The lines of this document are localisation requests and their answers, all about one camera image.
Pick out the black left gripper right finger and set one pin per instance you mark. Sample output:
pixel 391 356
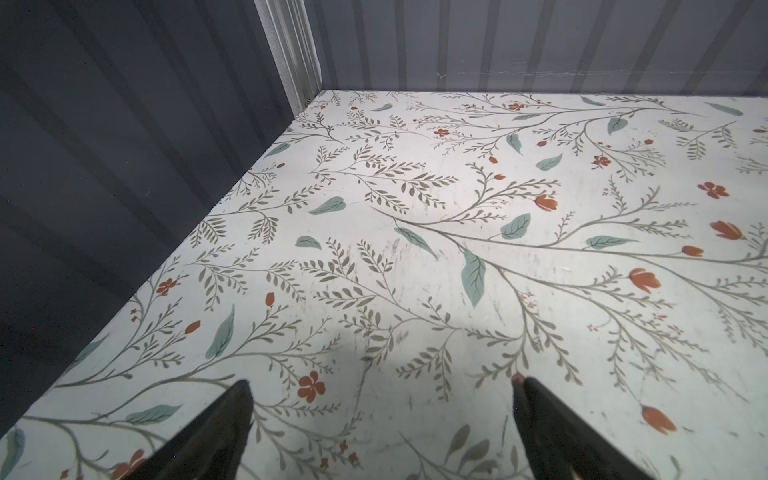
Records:
pixel 558 443

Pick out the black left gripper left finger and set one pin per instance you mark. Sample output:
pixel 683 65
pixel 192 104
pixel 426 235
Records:
pixel 210 446

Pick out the floral patterned table mat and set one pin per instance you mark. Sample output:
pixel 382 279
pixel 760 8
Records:
pixel 384 271

